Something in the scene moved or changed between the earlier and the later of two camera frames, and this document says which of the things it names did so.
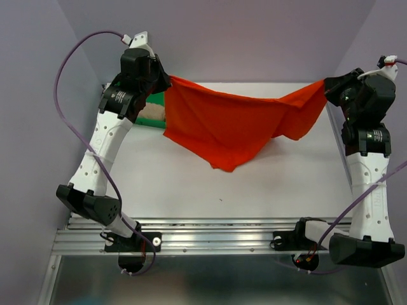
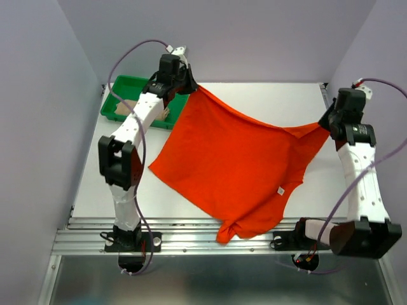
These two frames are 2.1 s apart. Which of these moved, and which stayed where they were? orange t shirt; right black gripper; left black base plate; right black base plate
Moved: right black gripper; orange t shirt
Stayed: right black base plate; left black base plate
